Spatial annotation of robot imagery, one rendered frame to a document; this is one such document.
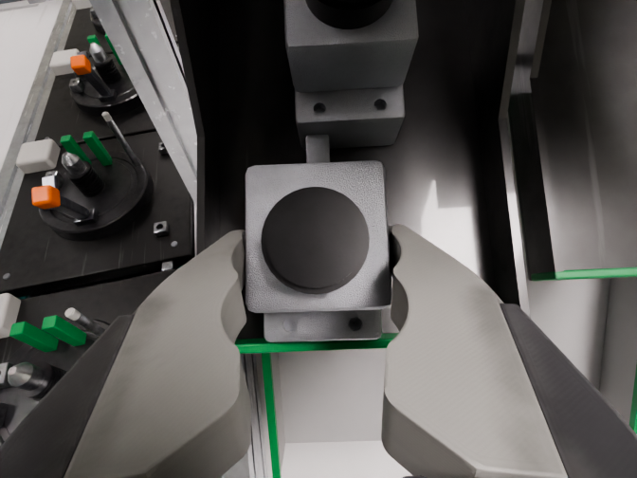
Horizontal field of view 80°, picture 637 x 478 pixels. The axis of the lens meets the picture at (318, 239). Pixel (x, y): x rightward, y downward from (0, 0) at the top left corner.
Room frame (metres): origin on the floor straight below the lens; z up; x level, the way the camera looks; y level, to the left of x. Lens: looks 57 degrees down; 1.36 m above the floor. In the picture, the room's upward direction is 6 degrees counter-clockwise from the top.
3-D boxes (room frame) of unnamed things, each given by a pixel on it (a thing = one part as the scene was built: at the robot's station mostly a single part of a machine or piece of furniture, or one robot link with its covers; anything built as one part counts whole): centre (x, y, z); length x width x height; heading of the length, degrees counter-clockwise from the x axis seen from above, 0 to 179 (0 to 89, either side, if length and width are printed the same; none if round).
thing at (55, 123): (0.60, 0.31, 1.01); 0.24 x 0.24 x 0.13; 6
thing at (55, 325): (0.15, 0.25, 1.01); 0.01 x 0.01 x 0.05; 6
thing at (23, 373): (0.10, 0.26, 1.04); 0.02 x 0.02 x 0.03
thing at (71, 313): (0.14, 0.21, 1.03); 0.01 x 0.01 x 0.08
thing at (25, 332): (0.15, 0.28, 1.01); 0.01 x 0.01 x 0.05; 6
